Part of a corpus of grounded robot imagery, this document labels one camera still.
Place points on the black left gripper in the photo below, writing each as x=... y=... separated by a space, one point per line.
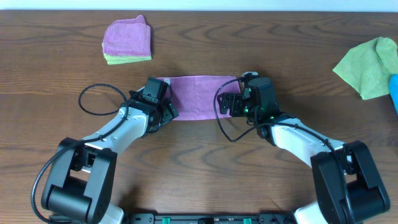
x=170 y=109

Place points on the purple microfiber cloth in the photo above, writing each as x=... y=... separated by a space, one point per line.
x=193 y=95

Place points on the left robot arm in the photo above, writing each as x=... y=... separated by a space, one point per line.
x=75 y=185

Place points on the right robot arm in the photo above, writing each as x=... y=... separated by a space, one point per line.
x=348 y=186

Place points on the folded green cloth under stack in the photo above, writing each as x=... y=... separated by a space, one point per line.
x=124 y=59

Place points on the folded purple cloth on stack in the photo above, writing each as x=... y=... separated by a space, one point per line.
x=128 y=37

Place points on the crumpled green cloth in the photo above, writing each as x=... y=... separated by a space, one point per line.
x=368 y=67

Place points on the blue object at edge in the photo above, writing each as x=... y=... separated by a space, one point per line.
x=393 y=90

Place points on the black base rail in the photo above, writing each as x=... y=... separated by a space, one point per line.
x=262 y=218

